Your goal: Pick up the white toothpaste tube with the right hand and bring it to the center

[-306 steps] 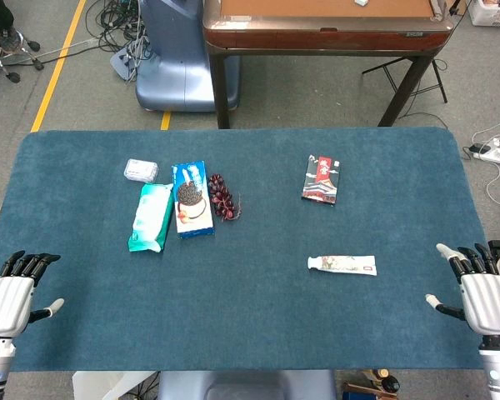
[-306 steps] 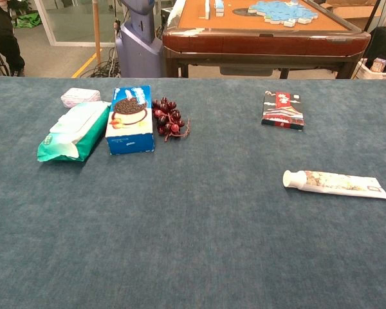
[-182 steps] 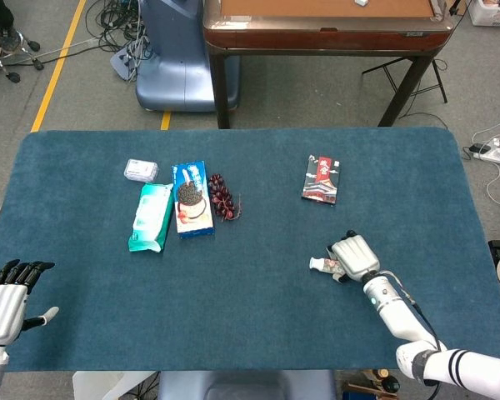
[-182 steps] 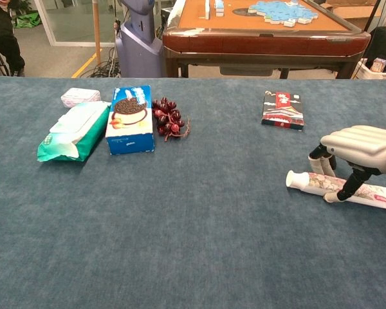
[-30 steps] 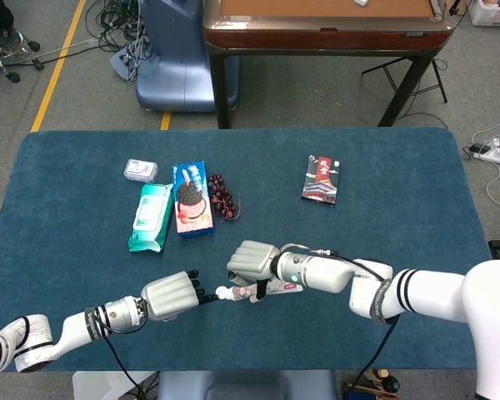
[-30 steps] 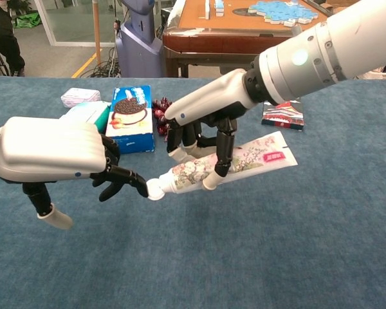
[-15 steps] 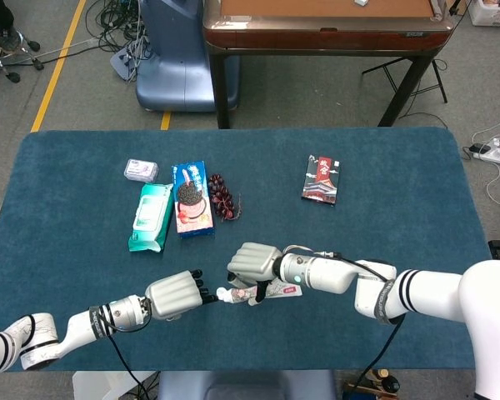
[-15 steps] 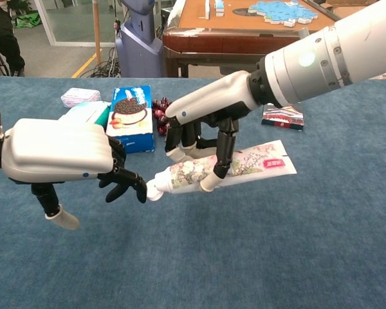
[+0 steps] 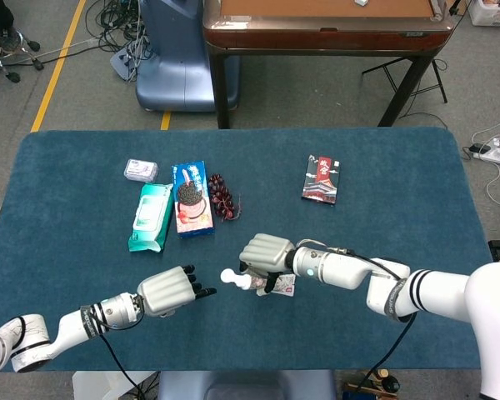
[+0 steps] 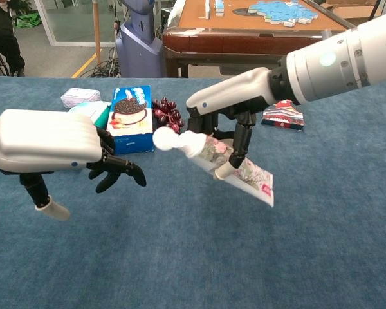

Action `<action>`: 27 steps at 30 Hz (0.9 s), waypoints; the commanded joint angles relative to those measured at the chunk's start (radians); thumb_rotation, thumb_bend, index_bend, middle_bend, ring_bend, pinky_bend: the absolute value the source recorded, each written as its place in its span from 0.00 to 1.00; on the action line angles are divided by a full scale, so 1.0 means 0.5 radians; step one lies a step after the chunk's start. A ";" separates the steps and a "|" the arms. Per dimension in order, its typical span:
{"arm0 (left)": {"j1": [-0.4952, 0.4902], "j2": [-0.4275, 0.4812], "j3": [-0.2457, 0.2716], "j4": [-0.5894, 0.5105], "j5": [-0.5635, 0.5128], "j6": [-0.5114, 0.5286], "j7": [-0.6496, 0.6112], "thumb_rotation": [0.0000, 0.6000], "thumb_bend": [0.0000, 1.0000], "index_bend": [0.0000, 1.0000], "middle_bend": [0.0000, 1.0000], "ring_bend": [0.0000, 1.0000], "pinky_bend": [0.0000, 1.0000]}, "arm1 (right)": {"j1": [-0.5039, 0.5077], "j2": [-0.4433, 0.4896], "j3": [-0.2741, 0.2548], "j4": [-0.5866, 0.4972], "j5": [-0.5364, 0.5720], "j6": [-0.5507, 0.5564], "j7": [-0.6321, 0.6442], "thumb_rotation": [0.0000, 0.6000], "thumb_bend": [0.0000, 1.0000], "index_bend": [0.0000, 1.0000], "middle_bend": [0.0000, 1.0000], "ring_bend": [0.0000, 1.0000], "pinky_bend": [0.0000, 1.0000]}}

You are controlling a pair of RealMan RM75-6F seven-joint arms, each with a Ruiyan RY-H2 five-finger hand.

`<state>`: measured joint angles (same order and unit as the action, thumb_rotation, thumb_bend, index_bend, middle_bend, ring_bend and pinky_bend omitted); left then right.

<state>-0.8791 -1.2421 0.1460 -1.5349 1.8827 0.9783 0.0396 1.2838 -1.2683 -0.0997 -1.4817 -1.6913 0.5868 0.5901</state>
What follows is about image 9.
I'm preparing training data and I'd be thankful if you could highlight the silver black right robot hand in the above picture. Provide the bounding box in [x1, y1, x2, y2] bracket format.
[237, 232, 297, 298]

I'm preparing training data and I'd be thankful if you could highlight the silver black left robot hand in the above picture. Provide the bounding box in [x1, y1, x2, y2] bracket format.
[136, 263, 218, 318]

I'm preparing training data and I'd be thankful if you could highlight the small white bottle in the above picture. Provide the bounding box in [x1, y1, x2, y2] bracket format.
[219, 268, 296, 298]

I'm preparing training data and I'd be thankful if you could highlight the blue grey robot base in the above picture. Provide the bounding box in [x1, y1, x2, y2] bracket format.
[135, 0, 241, 113]

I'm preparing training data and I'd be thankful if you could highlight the grey blue own robot base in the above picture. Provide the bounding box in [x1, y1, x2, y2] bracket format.
[157, 369, 338, 400]

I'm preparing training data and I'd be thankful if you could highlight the dark red grape bunch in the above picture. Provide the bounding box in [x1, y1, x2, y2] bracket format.
[207, 173, 243, 222]

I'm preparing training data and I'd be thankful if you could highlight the green wet wipes pack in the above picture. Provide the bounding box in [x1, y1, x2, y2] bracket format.
[127, 182, 175, 253]

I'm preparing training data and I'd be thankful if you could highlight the blue table cloth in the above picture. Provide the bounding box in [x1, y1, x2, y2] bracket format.
[0, 127, 500, 373]

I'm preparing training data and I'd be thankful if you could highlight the blue cookie box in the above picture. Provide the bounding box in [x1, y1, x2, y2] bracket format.
[171, 160, 216, 240]

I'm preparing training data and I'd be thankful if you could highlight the dark red illustrated box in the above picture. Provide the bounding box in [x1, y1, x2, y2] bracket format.
[301, 154, 342, 205]

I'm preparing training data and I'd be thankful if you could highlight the small white tissue pack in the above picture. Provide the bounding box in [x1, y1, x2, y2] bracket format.
[123, 158, 159, 183]

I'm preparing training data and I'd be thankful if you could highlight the brown mahjong table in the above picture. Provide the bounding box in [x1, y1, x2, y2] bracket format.
[202, 0, 455, 129]

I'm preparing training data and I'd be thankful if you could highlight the white power strip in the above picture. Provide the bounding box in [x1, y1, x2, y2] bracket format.
[468, 142, 500, 163]

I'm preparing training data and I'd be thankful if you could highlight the black office chair base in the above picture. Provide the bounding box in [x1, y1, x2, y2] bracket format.
[0, 10, 43, 84]

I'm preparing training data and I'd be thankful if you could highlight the white plastic basket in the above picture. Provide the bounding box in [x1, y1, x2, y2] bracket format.
[466, 0, 500, 27]

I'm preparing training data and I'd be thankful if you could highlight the white floor cable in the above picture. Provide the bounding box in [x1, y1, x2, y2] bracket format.
[470, 118, 500, 208]

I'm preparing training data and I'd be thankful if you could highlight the black floor cable bundle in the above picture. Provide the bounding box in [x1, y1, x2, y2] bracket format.
[85, 0, 151, 83]

